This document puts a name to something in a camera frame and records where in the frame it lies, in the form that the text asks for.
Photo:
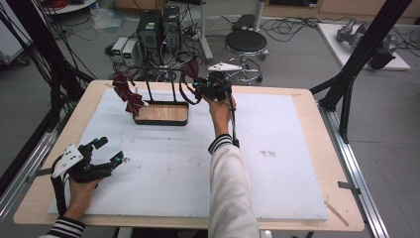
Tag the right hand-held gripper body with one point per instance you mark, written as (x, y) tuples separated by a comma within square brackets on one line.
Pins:
[(218, 82)]

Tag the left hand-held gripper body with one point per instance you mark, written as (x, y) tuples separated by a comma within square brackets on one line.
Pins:
[(67, 160)]

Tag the plain dark red bow tie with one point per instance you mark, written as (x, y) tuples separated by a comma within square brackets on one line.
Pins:
[(191, 74)]

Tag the black rack with wooden base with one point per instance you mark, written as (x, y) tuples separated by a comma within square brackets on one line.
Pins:
[(161, 113)]

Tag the striped dark red bow tie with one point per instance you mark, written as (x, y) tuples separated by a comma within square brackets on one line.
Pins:
[(128, 94)]

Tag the person's right hand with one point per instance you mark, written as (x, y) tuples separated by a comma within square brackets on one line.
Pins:
[(220, 114)]

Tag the person's left hand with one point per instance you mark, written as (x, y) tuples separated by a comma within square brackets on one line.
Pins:
[(79, 196)]

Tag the white foam mat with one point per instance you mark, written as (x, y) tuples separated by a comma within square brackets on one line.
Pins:
[(158, 158)]

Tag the white table leg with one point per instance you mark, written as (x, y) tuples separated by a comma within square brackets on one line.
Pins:
[(205, 33)]

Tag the black round stool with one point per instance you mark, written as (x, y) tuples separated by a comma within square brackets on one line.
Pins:
[(246, 43)]

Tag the slim black computer tower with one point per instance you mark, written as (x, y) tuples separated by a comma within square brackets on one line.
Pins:
[(171, 28)]

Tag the flat black box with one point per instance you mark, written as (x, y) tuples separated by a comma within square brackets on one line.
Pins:
[(244, 21)]

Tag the large black computer tower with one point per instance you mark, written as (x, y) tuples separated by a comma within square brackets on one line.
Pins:
[(150, 33)]

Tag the grey power supply unit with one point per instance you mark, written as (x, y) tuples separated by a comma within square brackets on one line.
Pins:
[(130, 53), (119, 48)]

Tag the clear plastic bag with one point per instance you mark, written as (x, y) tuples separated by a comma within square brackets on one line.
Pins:
[(107, 18)]

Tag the white floor board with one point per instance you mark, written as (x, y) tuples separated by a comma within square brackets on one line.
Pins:
[(336, 43)]

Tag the thin wooden stick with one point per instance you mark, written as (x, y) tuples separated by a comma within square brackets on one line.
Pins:
[(336, 214)]

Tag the aluminium rail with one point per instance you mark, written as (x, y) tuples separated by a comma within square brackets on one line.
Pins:
[(356, 172), (23, 175)]

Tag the black metal frame post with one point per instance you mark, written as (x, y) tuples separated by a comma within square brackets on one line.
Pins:
[(363, 49), (43, 43)]

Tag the small metal bracket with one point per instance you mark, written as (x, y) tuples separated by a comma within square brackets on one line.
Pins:
[(348, 187)]

